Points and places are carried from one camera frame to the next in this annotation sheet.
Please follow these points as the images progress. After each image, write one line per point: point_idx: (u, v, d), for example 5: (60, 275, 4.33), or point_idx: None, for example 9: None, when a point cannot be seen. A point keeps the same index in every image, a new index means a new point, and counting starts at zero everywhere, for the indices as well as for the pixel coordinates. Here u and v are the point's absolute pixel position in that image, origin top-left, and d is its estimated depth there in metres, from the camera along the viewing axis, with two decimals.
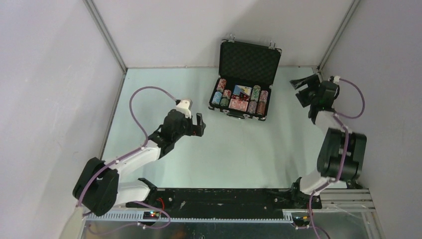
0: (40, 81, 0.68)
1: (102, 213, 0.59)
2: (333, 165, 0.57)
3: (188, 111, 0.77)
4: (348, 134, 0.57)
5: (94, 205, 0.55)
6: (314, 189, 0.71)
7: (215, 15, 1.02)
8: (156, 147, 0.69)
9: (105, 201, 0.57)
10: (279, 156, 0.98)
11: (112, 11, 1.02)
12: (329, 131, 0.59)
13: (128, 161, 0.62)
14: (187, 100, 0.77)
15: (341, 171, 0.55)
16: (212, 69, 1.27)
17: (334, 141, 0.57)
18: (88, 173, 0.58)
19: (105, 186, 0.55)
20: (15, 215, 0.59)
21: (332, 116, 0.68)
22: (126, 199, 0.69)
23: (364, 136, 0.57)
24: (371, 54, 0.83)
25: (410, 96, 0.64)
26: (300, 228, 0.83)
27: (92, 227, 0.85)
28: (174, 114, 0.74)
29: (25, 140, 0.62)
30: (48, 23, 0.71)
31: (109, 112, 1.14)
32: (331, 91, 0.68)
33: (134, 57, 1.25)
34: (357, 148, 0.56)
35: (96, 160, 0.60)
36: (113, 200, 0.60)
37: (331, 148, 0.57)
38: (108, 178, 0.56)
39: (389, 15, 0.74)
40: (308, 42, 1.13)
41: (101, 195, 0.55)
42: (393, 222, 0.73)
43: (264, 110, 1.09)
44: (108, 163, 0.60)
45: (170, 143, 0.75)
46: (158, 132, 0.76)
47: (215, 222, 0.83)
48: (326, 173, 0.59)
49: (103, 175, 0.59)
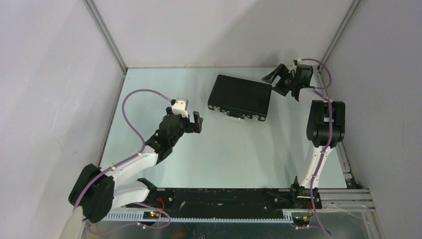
0: (41, 81, 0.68)
1: (97, 220, 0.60)
2: (322, 132, 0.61)
3: (185, 111, 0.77)
4: (330, 103, 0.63)
5: (90, 211, 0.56)
6: (313, 175, 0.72)
7: (215, 15, 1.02)
8: (153, 152, 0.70)
9: (101, 207, 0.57)
10: (278, 156, 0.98)
11: (112, 11, 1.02)
12: (313, 103, 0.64)
13: (124, 168, 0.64)
14: (183, 100, 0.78)
15: (330, 135, 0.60)
16: (211, 69, 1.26)
17: (317, 110, 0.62)
18: (83, 179, 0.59)
19: (99, 194, 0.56)
20: (16, 214, 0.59)
21: (313, 91, 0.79)
22: (124, 201, 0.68)
23: (343, 102, 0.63)
24: (371, 53, 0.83)
25: (410, 96, 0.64)
26: (300, 229, 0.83)
27: (92, 227, 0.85)
28: (170, 120, 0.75)
29: (25, 139, 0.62)
30: (48, 23, 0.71)
31: (109, 112, 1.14)
32: (307, 70, 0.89)
33: (134, 57, 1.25)
34: (339, 113, 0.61)
35: (93, 167, 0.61)
36: (109, 206, 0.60)
37: (317, 117, 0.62)
38: (103, 185, 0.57)
39: (388, 15, 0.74)
40: (308, 42, 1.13)
41: (96, 201, 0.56)
42: (393, 223, 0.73)
43: (266, 109, 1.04)
44: (105, 170, 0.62)
45: (167, 148, 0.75)
46: (156, 137, 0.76)
47: (214, 222, 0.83)
48: (316, 141, 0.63)
49: (99, 181, 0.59)
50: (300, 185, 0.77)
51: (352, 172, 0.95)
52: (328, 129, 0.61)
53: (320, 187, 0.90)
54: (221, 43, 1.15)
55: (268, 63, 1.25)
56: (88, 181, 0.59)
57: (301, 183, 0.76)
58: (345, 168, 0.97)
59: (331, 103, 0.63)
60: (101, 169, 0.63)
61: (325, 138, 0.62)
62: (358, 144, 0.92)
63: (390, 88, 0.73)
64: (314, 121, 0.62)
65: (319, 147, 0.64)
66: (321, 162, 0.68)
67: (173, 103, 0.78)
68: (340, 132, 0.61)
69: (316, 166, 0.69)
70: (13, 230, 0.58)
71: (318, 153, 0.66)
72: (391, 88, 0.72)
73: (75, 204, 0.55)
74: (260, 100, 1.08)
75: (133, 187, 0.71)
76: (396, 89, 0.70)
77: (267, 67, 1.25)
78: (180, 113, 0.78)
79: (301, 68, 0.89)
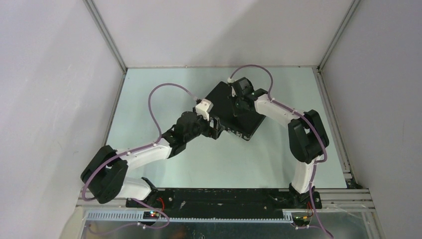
0: (40, 81, 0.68)
1: (106, 201, 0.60)
2: (312, 147, 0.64)
3: (207, 114, 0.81)
4: (304, 119, 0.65)
5: (99, 191, 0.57)
6: (310, 181, 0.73)
7: (215, 14, 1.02)
8: (167, 145, 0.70)
9: (110, 189, 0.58)
10: (277, 156, 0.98)
11: (111, 12, 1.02)
12: (290, 127, 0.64)
13: (139, 154, 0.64)
14: (208, 102, 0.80)
15: (323, 146, 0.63)
16: (211, 69, 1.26)
17: (298, 129, 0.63)
18: (99, 158, 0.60)
19: (112, 175, 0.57)
20: (16, 214, 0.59)
21: (271, 103, 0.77)
22: (127, 193, 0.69)
23: (314, 111, 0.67)
24: (371, 53, 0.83)
25: (411, 96, 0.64)
26: (300, 228, 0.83)
27: (92, 227, 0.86)
28: (190, 117, 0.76)
29: (25, 139, 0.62)
30: (47, 22, 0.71)
31: (109, 112, 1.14)
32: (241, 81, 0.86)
33: (134, 57, 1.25)
34: (317, 123, 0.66)
35: (109, 148, 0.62)
36: (118, 190, 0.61)
37: (302, 135, 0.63)
38: (117, 167, 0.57)
39: (390, 14, 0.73)
40: (309, 41, 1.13)
41: (107, 182, 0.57)
42: (392, 223, 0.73)
43: (252, 129, 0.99)
44: (120, 153, 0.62)
45: (182, 144, 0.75)
46: (172, 131, 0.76)
47: (214, 221, 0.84)
48: (310, 157, 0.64)
49: (113, 164, 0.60)
50: (300, 192, 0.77)
51: (352, 172, 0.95)
52: (315, 141, 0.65)
53: (320, 187, 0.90)
54: (220, 43, 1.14)
55: (268, 63, 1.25)
56: (103, 162, 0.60)
57: (301, 191, 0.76)
58: (345, 168, 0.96)
59: (306, 117, 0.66)
60: (117, 152, 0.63)
61: (318, 150, 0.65)
62: (358, 144, 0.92)
63: (390, 87, 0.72)
64: (301, 140, 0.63)
65: (310, 162, 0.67)
66: (314, 173, 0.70)
67: (198, 103, 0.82)
68: (324, 138, 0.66)
69: (310, 175, 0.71)
70: (13, 230, 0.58)
71: (311, 166, 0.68)
72: (391, 88, 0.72)
73: (87, 181, 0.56)
74: (249, 116, 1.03)
75: (137, 182, 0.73)
76: (396, 88, 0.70)
77: (267, 66, 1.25)
78: (202, 114, 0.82)
79: (237, 83, 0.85)
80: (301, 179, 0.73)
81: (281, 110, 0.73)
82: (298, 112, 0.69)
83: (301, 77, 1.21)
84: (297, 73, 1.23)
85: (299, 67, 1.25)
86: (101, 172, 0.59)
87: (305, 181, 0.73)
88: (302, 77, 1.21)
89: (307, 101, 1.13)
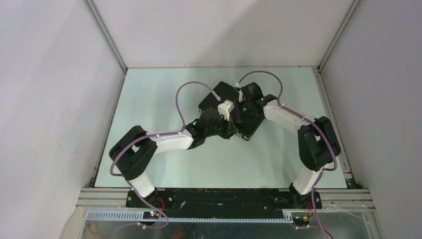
0: (40, 81, 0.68)
1: (129, 179, 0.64)
2: (323, 156, 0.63)
3: (228, 114, 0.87)
4: (315, 126, 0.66)
5: (127, 168, 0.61)
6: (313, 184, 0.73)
7: (215, 14, 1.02)
8: (189, 137, 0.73)
9: (136, 168, 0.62)
10: (277, 156, 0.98)
11: (111, 12, 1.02)
12: (300, 133, 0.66)
13: (166, 139, 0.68)
14: (229, 103, 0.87)
15: (333, 155, 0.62)
16: (212, 69, 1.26)
17: (308, 136, 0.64)
18: (130, 135, 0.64)
19: (142, 154, 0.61)
20: (16, 214, 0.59)
21: (280, 108, 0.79)
22: (136, 183, 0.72)
23: (326, 118, 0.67)
24: (371, 53, 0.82)
25: (411, 96, 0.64)
26: (300, 228, 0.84)
27: (92, 227, 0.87)
28: (212, 113, 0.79)
29: (24, 139, 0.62)
30: (47, 22, 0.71)
31: (109, 112, 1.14)
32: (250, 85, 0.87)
33: (134, 57, 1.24)
34: (328, 131, 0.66)
35: (140, 128, 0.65)
36: (142, 170, 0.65)
37: (311, 141, 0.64)
38: (147, 147, 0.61)
39: (390, 14, 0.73)
40: (309, 41, 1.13)
41: (136, 161, 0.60)
42: (392, 223, 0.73)
43: (252, 129, 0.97)
44: (150, 134, 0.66)
45: (202, 138, 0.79)
46: (193, 125, 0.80)
47: (214, 222, 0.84)
48: (319, 165, 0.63)
49: (141, 143, 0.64)
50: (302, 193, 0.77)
51: (352, 172, 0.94)
52: (326, 150, 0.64)
53: (320, 187, 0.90)
54: (220, 43, 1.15)
55: (268, 62, 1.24)
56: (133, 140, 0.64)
57: (302, 192, 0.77)
58: (345, 168, 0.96)
59: (317, 124, 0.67)
60: (146, 132, 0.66)
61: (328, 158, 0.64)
62: (358, 144, 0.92)
63: (390, 88, 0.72)
64: (311, 148, 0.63)
65: (318, 170, 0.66)
66: (319, 179, 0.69)
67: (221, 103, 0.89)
68: (335, 146, 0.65)
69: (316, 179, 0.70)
70: (13, 230, 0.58)
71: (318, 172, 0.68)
72: (391, 88, 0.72)
73: (118, 156, 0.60)
74: None
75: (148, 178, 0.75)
76: (397, 88, 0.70)
77: (267, 66, 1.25)
78: (223, 113, 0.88)
79: (247, 87, 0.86)
80: (305, 183, 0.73)
81: (290, 115, 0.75)
82: (308, 119, 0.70)
83: (301, 77, 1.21)
84: (297, 73, 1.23)
85: (299, 68, 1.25)
86: (130, 150, 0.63)
87: (308, 184, 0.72)
88: (302, 77, 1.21)
89: (307, 101, 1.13)
